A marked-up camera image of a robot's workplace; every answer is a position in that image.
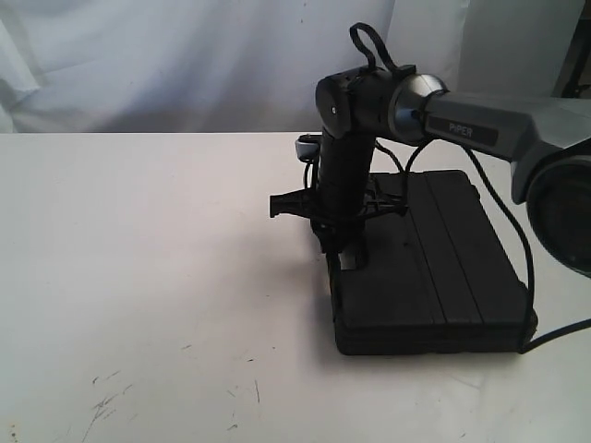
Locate black plastic tool case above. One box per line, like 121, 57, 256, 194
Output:
330, 170, 537, 355

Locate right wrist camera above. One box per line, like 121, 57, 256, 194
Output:
295, 134, 322, 164

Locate black stand frame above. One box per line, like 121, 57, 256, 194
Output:
553, 1, 590, 100

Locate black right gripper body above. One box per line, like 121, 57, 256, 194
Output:
269, 132, 406, 225

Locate white backdrop cloth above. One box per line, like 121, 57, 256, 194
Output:
1, 1, 584, 133

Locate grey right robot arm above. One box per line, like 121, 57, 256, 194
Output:
270, 66, 590, 275

